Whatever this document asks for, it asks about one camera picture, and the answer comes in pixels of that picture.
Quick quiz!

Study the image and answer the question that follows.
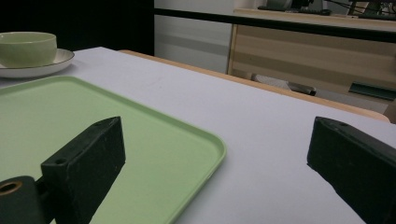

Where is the light green ceramic bowl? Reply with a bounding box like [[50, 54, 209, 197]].
[[0, 31, 58, 69]]

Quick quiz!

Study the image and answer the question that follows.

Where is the black keyboard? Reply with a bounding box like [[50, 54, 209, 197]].
[[257, 5, 332, 17]]

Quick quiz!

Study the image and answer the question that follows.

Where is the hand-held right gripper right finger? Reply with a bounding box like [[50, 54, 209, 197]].
[[306, 116, 396, 224]]

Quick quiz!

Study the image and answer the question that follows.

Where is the dark green flat bar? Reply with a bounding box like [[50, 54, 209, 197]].
[[348, 81, 396, 102]]

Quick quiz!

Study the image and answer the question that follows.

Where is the wooden desk with black edge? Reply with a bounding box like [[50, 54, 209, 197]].
[[226, 7, 396, 125]]

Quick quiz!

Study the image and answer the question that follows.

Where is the light green plastic tray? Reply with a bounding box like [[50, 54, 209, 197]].
[[0, 75, 228, 224]]

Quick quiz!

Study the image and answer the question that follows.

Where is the black curtain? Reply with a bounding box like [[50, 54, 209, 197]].
[[0, 0, 155, 57]]

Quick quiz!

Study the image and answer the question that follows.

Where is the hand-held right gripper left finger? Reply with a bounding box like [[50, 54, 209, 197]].
[[40, 116, 127, 224]]

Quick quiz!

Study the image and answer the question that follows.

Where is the white plate with dark rim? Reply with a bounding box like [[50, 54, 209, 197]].
[[0, 48, 76, 79]]

